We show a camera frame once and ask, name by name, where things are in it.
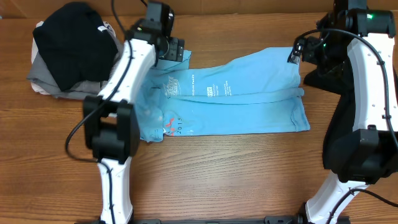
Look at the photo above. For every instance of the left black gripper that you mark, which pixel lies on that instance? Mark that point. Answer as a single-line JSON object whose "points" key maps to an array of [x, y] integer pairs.
{"points": [[176, 49]]}

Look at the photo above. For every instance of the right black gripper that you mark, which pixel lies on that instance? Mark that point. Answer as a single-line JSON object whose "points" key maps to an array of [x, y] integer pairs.
{"points": [[311, 55]]}

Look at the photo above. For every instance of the light blue printed t-shirt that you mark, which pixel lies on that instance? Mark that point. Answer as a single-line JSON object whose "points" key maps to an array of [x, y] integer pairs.
{"points": [[257, 93]]}

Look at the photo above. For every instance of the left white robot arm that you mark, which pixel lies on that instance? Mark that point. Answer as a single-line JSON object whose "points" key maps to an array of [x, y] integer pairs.
{"points": [[109, 119]]}

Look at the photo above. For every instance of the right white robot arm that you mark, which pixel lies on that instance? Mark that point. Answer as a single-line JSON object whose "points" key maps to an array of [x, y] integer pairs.
{"points": [[350, 20]]}

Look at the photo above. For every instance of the black garment with white logo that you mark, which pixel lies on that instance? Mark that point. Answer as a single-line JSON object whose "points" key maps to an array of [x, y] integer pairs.
{"points": [[361, 140]]}

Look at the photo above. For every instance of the black folded garment on stack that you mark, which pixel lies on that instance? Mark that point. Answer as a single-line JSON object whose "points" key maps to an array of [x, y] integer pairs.
{"points": [[73, 46]]}

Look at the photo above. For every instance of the grey folded garment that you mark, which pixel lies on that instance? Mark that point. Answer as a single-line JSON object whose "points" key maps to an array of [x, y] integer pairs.
{"points": [[72, 63]]}

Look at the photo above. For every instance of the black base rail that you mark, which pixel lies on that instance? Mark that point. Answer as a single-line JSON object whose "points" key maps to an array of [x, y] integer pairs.
{"points": [[217, 220]]}

